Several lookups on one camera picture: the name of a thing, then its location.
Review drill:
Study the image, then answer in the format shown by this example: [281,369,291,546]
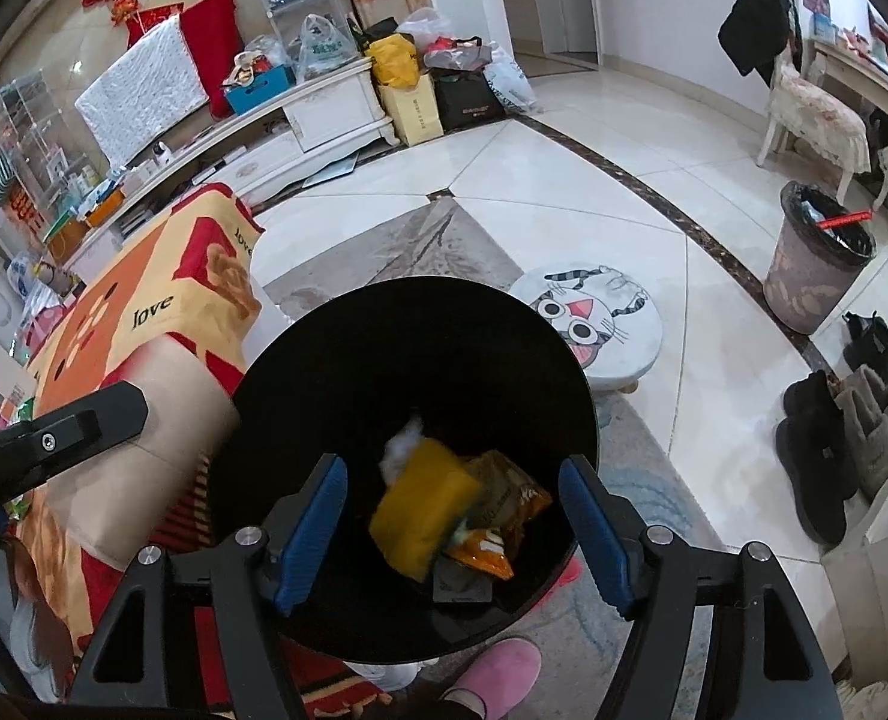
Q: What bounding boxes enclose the grey bag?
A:
[423,36,494,72]

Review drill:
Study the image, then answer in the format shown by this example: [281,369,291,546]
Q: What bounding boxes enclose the beige paper bag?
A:
[376,75,445,147]

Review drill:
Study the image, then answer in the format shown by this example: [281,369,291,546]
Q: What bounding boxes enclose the orange snack packet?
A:
[444,450,554,582]

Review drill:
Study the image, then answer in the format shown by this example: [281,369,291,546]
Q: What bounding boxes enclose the yellow bag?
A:
[365,36,422,89]

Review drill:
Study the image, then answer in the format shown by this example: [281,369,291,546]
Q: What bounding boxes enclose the white desk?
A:
[804,37,888,136]

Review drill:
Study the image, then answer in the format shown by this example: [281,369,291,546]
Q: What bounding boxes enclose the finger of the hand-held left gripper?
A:
[0,381,150,515]

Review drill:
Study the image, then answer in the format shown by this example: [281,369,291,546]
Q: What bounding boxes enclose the black trash bin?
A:
[208,277,601,665]

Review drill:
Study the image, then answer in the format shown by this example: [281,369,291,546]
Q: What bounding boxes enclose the TV under white cloth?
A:
[75,19,209,166]

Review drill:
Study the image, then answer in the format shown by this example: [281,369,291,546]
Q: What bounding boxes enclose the green yellow sponge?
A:
[369,439,486,582]

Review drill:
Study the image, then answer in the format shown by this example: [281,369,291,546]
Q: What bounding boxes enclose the grey patterned rug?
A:
[264,195,722,691]

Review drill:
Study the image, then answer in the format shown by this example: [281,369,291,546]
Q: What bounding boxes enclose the orange box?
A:
[84,187,126,227]

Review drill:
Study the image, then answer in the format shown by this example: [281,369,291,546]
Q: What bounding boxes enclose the white tissue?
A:
[380,416,426,481]

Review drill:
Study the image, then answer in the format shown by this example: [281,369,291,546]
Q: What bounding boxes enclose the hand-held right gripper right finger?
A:
[558,454,844,720]

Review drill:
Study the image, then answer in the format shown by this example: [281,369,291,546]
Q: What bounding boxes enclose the cat print stool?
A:
[508,265,664,395]

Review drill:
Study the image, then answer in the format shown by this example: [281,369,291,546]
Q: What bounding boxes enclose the black jacket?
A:
[718,0,797,76]

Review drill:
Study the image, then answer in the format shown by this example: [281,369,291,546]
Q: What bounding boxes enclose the black shoe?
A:
[841,311,888,391]

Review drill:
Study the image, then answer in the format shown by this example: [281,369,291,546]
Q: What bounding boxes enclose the black boots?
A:
[774,371,861,548]

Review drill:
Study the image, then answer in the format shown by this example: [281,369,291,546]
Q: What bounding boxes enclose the printed blanket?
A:
[9,181,422,720]

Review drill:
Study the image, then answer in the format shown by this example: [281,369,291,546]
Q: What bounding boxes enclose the blue white plastic bag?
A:
[5,255,40,293]

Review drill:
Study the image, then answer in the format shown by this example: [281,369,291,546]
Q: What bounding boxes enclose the white green plastic bag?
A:
[296,13,360,80]

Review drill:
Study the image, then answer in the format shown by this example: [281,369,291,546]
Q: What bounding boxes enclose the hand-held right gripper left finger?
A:
[65,452,350,720]

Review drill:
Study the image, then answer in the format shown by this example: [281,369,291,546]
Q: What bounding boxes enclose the patterned grey waste bin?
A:
[763,180,878,336]

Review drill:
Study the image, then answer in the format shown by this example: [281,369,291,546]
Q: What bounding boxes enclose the blue storage box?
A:
[224,64,297,115]

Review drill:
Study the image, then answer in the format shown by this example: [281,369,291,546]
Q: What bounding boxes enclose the black paper bag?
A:
[433,64,506,132]

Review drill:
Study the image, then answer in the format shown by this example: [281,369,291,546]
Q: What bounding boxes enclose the white TV cabinet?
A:
[61,60,400,271]

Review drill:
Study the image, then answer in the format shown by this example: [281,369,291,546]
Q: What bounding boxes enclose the grey brown boots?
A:
[834,364,888,500]

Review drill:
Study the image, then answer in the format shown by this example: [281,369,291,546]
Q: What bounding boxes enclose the small clear acrylic shelf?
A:
[0,71,66,188]

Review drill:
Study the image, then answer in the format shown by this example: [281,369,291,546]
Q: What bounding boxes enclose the dark packet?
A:
[430,555,494,605]

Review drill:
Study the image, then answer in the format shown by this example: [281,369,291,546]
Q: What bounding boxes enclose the pink slipper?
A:
[442,637,542,720]

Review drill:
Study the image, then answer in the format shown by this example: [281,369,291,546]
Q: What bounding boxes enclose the red cloth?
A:
[180,0,246,117]

